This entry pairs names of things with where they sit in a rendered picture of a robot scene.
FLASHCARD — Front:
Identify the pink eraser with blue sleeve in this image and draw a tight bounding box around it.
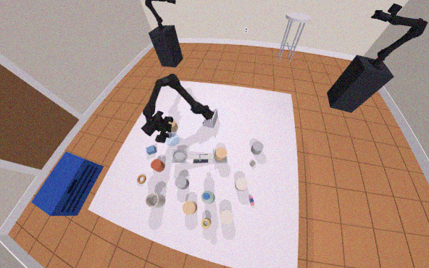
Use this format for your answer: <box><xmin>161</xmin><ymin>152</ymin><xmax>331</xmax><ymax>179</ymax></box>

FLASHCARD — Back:
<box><xmin>249</xmin><ymin>196</ymin><xmax>255</xmax><ymax>206</ymax></box>

